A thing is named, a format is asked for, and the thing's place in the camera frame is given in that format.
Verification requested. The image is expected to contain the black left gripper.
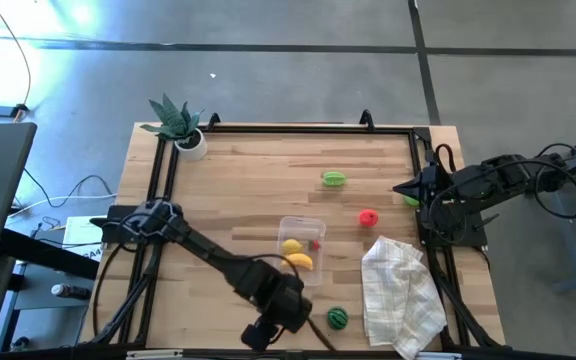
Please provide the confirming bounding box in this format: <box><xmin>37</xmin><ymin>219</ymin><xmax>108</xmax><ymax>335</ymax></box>
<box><xmin>241</xmin><ymin>277</ymin><xmax>314</xmax><ymax>352</ymax></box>

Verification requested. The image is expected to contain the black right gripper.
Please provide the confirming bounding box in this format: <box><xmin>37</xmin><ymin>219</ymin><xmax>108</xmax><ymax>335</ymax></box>
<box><xmin>392</xmin><ymin>164</ymin><xmax>457</xmax><ymax>204</ymax></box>

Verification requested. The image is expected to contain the yellow toy banana bunch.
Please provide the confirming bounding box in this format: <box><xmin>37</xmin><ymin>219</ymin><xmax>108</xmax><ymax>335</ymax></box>
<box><xmin>280</xmin><ymin>252</ymin><xmax>314</xmax><ymax>272</ymax></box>

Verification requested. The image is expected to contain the striped green toy watermelon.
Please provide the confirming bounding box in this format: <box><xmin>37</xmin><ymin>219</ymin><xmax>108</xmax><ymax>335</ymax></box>
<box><xmin>326</xmin><ymin>306</ymin><xmax>350</xmax><ymax>331</ymax></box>

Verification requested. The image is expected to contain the red plastic apple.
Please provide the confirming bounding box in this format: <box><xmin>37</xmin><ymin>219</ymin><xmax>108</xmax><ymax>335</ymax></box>
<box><xmin>358</xmin><ymin>208</ymin><xmax>380</xmax><ymax>229</ymax></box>

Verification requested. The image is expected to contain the green toy starfruit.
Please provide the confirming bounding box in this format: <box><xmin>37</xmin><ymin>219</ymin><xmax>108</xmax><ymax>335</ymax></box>
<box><xmin>321</xmin><ymin>170</ymin><xmax>348</xmax><ymax>188</ymax></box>

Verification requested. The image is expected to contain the clear plastic tupperware container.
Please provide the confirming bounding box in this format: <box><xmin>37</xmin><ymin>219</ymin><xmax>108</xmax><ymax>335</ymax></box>
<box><xmin>273</xmin><ymin>215</ymin><xmax>327</xmax><ymax>287</ymax></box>

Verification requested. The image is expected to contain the white checked cloth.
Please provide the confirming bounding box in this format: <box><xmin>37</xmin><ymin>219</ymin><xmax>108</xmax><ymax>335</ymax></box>
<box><xmin>360</xmin><ymin>235</ymin><xmax>448</xmax><ymax>360</ymax></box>

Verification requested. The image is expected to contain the blue-grey metal stand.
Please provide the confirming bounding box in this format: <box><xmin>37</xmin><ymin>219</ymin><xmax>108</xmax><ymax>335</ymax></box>
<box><xmin>520</xmin><ymin>124</ymin><xmax>576</xmax><ymax>296</ymax></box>

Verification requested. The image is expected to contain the snake plant in white pot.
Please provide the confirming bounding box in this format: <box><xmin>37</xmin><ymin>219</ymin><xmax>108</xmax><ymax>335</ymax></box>
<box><xmin>140</xmin><ymin>93</ymin><xmax>209</xmax><ymax>162</ymax></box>

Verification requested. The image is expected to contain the dark bottle with white cap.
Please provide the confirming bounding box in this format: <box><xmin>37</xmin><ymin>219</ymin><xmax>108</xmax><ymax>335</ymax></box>
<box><xmin>50</xmin><ymin>283</ymin><xmax>93</xmax><ymax>300</ymax></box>

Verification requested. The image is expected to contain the white printed paper sheet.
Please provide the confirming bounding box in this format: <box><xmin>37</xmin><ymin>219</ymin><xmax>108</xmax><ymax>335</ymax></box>
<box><xmin>62</xmin><ymin>215</ymin><xmax>114</xmax><ymax>261</ymax></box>

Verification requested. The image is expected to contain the black aluminium table frame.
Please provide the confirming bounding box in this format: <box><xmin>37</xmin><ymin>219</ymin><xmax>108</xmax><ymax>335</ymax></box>
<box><xmin>80</xmin><ymin>123</ymin><xmax>508</xmax><ymax>351</ymax></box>

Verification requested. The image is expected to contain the white floor cable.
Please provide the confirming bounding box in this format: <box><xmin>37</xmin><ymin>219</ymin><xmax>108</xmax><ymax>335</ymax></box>
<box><xmin>7</xmin><ymin>192</ymin><xmax>119</xmax><ymax>220</ymax></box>

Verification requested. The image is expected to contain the black floor cable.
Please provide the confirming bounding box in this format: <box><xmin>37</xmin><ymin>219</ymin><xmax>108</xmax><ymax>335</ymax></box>
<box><xmin>21</xmin><ymin>167</ymin><xmax>118</xmax><ymax>209</ymax></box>

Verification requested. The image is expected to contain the thin yellow floor cable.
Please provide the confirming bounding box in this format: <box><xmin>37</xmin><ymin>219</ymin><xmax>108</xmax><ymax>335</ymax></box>
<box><xmin>0</xmin><ymin>0</ymin><xmax>33</xmax><ymax>109</ymax></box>

